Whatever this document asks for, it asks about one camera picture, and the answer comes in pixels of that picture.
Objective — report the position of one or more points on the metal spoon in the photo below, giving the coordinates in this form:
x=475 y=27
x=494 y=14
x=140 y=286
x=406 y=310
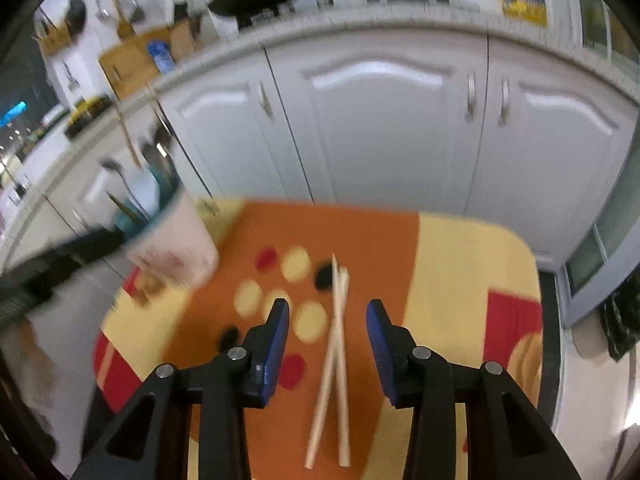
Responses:
x=148 y=152
x=125 y=187

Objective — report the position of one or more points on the white cup teal inside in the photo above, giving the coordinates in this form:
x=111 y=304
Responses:
x=175 y=250

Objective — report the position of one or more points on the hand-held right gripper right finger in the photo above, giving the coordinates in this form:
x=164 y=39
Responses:
x=380 y=355

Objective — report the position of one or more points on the black plastic bag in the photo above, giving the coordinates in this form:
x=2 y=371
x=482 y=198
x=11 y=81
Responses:
x=622 y=320

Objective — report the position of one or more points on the hanging black pan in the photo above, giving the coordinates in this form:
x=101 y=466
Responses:
x=77 y=12

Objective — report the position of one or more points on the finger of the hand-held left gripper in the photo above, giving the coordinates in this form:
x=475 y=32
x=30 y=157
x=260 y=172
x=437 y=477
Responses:
x=90 y=247

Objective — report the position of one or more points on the wooden cutting board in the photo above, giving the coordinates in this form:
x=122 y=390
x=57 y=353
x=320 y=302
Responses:
x=130 y=65

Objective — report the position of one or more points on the wooden knife block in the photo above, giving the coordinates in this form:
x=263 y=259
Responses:
x=182 y=35

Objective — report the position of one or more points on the blue packet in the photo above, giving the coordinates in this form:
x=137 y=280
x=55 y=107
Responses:
x=161 y=57

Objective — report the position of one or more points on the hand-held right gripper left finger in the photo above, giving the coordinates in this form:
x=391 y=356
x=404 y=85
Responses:
x=277 y=350

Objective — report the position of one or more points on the orange yellow printed tablecloth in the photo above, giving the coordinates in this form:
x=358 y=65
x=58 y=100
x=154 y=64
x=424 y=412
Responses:
x=450 y=285

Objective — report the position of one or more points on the wooden utensil holder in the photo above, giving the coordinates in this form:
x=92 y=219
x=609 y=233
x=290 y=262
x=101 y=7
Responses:
x=52 y=40

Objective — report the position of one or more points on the metal peeler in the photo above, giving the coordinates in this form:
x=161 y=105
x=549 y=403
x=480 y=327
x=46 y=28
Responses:
x=72 y=80

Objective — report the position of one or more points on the black yellow dish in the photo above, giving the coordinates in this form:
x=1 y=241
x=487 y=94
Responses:
x=85 y=115

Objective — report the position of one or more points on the white cabinet door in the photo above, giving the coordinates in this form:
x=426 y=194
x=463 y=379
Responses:
x=390 y=150
x=90 y=180
x=550 y=160
x=225 y=135

